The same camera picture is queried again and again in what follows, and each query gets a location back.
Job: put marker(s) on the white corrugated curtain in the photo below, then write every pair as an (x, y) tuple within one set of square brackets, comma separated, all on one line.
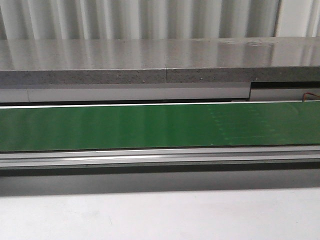
[(157, 19)]

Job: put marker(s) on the grey stone counter slab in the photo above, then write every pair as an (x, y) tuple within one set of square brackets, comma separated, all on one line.
[(164, 61)]

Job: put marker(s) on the green conveyor belt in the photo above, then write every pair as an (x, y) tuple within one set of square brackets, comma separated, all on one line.
[(102, 127)]

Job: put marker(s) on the aluminium conveyor frame rail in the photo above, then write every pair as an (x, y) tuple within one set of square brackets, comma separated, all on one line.
[(214, 155)]

